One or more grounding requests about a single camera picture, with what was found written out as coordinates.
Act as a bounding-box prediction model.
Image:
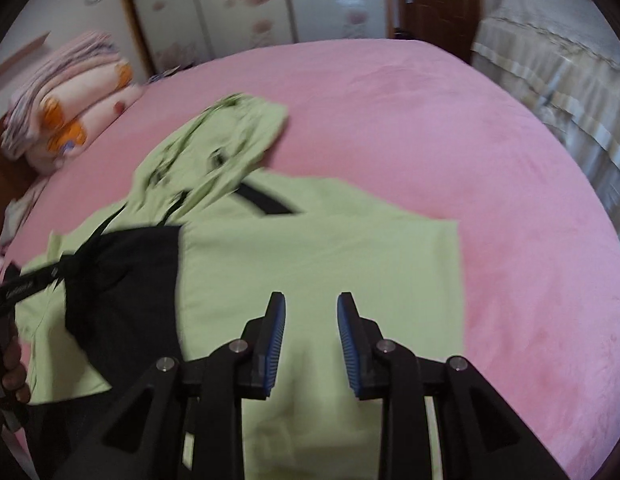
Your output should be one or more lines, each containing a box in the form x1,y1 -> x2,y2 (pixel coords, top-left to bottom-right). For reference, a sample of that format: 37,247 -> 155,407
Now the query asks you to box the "pink bed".
0,37 -> 620,480

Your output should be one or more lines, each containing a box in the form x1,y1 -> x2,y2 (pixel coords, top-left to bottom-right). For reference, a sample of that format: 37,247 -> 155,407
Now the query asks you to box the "stack of folded patterned quilts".
0,30 -> 146,173

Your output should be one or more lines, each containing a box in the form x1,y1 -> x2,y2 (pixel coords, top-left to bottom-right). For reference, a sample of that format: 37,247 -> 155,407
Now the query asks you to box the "person's left hand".
1,332 -> 32,406

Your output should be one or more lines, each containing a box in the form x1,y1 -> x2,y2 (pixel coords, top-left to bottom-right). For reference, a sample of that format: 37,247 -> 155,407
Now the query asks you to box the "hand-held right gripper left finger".
55,291 -> 287,480

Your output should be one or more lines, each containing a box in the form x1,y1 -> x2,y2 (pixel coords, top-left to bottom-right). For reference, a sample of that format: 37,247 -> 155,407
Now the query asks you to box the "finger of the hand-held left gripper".
40,260 -> 71,285

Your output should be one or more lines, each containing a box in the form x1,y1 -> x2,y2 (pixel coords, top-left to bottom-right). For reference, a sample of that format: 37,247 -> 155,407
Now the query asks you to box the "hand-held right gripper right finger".
337,291 -> 570,480

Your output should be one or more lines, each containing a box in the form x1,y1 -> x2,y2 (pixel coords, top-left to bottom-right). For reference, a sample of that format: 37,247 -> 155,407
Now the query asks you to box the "pink wall shelf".
0,32 -> 51,91

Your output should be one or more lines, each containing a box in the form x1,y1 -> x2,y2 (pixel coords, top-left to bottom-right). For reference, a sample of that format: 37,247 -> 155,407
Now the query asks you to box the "white cloth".
0,195 -> 41,256

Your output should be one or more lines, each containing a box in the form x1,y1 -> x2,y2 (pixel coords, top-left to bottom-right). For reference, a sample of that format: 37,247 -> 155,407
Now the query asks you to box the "brown wooden door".
390,0 -> 485,61

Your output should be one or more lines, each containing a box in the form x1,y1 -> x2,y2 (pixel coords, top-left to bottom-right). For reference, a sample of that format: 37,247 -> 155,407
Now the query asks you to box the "floral sliding-door wardrobe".
115,0 -> 395,76

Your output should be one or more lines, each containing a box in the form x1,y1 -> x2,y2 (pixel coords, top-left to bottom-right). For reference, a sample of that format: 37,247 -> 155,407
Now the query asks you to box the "wooden headboard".
0,125 -> 46,241

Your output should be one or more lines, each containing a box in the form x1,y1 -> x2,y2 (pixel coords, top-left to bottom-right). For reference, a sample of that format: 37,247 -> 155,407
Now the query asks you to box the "light green black-lined hooded jacket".
14,92 -> 465,480

